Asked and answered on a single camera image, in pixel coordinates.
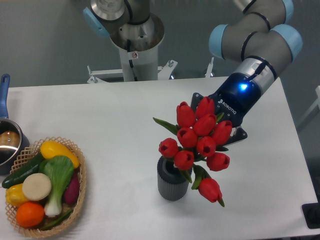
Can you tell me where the purple sweet potato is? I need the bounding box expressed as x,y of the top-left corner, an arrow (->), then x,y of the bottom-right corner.
63,172 -> 80,205

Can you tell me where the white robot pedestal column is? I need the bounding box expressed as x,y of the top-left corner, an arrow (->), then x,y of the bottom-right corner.
110,13 -> 165,82

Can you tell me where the white furniture piece at right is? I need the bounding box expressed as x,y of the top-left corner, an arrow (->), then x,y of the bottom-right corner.
296,85 -> 320,133

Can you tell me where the white metal base frame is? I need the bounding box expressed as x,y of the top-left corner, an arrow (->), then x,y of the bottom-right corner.
87,56 -> 215,84

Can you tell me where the green chili pepper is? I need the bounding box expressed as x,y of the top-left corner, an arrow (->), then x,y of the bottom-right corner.
39,208 -> 74,231

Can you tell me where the woven wicker basket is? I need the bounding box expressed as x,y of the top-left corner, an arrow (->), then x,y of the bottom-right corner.
5,136 -> 87,239

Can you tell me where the orange fruit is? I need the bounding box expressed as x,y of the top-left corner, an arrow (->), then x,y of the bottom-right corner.
15,201 -> 45,228

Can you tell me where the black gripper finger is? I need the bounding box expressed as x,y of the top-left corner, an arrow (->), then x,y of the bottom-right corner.
223,126 -> 248,147
190,92 -> 204,113

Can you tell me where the red tulip bouquet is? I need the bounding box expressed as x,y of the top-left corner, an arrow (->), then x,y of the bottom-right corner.
154,96 -> 233,206

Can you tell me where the yellow squash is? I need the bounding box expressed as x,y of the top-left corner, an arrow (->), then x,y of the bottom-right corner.
40,140 -> 80,169

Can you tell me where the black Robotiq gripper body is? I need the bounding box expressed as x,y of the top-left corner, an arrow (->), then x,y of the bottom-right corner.
208,72 -> 262,128

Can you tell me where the dark green cucumber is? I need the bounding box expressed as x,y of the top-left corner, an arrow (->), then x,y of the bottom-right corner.
2,153 -> 45,189

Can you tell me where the dark grey ribbed vase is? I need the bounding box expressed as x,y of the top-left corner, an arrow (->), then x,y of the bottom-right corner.
157,156 -> 190,201

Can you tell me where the yellow bell pepper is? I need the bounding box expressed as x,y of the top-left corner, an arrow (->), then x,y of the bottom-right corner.
5,183 -> 30,207

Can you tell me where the green bok choy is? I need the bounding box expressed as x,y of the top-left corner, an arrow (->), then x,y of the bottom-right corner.
39,155 -> 74,218

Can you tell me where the black device at table edge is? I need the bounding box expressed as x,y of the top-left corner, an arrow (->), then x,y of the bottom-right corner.
301,202 -> 320,229

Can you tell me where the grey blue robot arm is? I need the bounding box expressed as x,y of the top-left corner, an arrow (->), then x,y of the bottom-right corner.
83,0 -> 303,144

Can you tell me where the blue handled saucepan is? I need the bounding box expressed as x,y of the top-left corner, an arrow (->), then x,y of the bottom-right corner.
0,73 -> 30,176

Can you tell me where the beige round disc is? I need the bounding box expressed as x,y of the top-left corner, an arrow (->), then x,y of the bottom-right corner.
22,173 -> 52,201

